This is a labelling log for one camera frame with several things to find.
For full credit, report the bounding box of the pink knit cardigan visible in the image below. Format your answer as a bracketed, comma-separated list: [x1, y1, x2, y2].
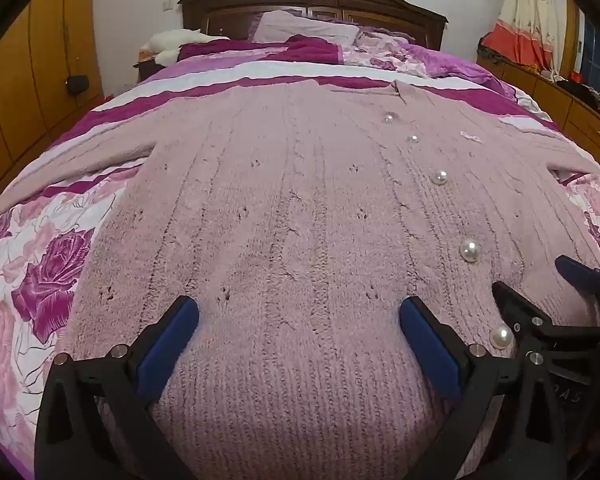
[0, 79, 600, 480]

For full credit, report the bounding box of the dark clothes pile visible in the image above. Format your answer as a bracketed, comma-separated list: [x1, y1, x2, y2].
[554, 77, 600, 107]

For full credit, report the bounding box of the dark wooden headboard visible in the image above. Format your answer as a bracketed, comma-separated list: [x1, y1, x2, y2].
[178, 0, 449, 52]

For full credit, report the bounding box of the orange wooden cabinet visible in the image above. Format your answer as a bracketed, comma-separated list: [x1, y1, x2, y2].
[476, 54, 600, 172]

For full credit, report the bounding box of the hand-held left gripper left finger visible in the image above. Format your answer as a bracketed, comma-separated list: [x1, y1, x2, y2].
[34, 295, 201, 480]

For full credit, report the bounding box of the window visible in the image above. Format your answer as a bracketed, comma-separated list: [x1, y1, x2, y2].
[576, 9, 600, 107]

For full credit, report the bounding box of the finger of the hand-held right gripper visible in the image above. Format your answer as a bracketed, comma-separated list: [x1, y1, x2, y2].
[554, 254, 600, 312]
[491, 281, 600, 357]

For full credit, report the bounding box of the dark wooden nightstand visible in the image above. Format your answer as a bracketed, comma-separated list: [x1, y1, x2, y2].
[132, 49, 182, 82]

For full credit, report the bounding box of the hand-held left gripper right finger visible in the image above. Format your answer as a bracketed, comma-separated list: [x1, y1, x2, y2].
[398, 296, 570, 480]

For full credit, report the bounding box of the pink quilted pillow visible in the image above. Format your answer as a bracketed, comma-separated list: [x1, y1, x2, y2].
[251, 9, 362, 45]

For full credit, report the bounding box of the bed with floral purple bedspread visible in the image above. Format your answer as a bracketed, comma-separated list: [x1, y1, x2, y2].
[0, 35, 600, 480]

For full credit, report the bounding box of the cream and red curtain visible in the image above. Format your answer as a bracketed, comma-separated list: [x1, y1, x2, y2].
[481, 0, 569, 79]

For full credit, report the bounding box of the orange wooden wardrobe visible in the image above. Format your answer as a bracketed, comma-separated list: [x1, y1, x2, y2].
[0, 0, 106, 207]

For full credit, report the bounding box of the floral pillow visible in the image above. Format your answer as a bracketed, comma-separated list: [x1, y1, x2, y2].
[355, 27, 413, 46]

